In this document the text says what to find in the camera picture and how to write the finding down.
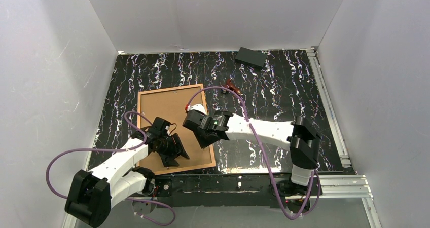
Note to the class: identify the red brown small tool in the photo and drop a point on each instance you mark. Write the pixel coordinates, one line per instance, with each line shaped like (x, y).
(231, 86)

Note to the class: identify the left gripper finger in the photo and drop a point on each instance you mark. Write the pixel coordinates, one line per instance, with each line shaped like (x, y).
(179, 148)
(168, 161)

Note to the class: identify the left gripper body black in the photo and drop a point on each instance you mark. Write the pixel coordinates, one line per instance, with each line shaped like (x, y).
(171, 146)

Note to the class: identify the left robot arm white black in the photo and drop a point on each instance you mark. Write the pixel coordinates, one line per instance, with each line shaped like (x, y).
(94, 193)

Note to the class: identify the aluminium rail right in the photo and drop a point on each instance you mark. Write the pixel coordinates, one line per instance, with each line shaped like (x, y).
(335, 129)

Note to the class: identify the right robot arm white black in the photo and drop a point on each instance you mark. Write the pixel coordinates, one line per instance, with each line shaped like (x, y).
(298, 136)

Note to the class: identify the black rectangular box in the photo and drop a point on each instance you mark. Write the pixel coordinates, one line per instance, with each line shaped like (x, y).
(250, 57)

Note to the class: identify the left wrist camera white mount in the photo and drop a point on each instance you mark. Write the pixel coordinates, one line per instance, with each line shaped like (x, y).
(170, 129)

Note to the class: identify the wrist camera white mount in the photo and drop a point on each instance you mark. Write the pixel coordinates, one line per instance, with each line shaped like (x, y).
(196, 107)
(170, 129)

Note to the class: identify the blue photo frame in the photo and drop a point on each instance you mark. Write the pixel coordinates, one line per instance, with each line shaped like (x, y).
(169, 104)

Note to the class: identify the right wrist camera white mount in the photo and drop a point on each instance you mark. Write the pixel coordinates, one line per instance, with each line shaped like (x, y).
(196, 107)

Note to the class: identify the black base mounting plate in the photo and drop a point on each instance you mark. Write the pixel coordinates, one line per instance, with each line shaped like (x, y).
(215, 190)

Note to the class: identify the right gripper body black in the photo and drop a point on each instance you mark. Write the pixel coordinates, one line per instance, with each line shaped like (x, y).
(196, 126)

